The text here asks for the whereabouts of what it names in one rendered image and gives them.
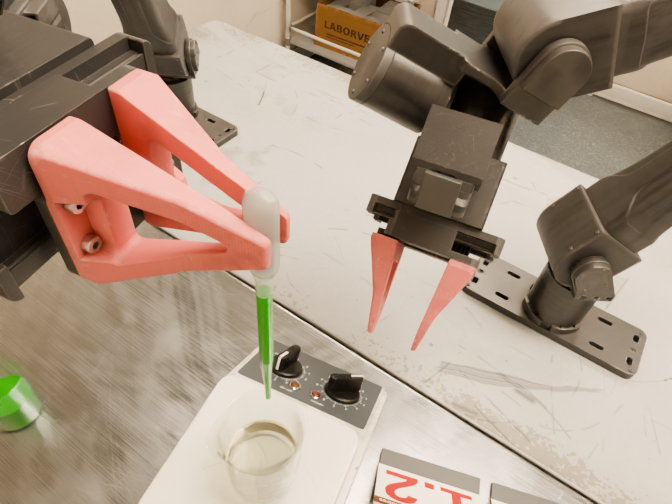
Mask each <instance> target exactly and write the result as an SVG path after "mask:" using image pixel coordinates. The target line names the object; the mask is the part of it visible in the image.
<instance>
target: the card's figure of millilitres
mask: <svg viewBox="0 0 672 504"><path fill-rule="evenodd" d="M378 496H381V497H384V498H387V499H390V500H393V501H396V502H399V503H402V504H479V502H478V498H477V497H475V496H472V495H469V494H465V493H462V492H459V491H456V490H453V489H450V488H447V487H444V486H440V485H437V484H434V483H431V482H428V481H425V480H422V479H419V478H415V477H412V476H409V475H406V474H403V473H400V472H397V471H394V470H390V469H387V468H384V467H382V469H381V477H380V485H379V493H378Z"/></svg>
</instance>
